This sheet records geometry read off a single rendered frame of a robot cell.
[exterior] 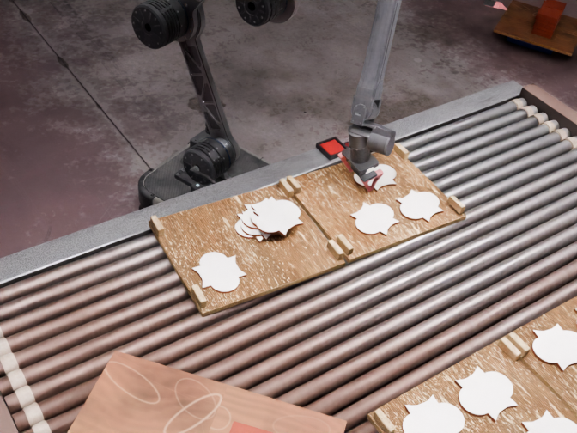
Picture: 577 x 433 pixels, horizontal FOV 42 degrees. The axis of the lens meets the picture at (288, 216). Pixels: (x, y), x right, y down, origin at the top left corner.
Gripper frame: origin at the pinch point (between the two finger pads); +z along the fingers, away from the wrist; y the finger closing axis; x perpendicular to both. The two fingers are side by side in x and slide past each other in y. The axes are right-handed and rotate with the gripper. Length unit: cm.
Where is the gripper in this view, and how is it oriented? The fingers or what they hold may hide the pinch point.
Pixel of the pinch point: (361, 179)
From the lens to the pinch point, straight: 220.7
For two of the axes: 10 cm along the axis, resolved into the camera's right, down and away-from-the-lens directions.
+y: -4.9, -6.2, 6.1
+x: -8.6, 4.4, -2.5
